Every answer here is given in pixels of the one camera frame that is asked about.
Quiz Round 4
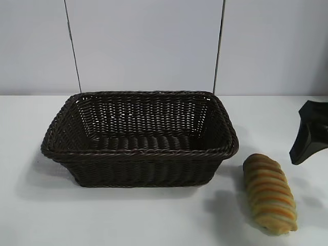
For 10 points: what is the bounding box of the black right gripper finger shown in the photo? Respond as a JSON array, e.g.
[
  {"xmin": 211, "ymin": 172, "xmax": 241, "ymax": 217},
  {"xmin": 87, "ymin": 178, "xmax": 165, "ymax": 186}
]
[{"xmin": 289, "ymin": 100, "xmax": 328, "ymax": 166}]

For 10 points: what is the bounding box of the long striped bread loaf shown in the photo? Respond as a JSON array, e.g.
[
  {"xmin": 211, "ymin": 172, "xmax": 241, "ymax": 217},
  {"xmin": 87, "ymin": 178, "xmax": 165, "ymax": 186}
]
[{"xmin": 242, "ymin": 153, "xmax": 298, "ymax": 228}]

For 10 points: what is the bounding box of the dark brown woven basket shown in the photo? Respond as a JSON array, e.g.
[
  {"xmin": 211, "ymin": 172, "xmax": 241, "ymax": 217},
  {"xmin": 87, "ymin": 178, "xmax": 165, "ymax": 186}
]
[{"xmin": 40, "ymin": 90, "xmax": 239, "ymax": 188}]

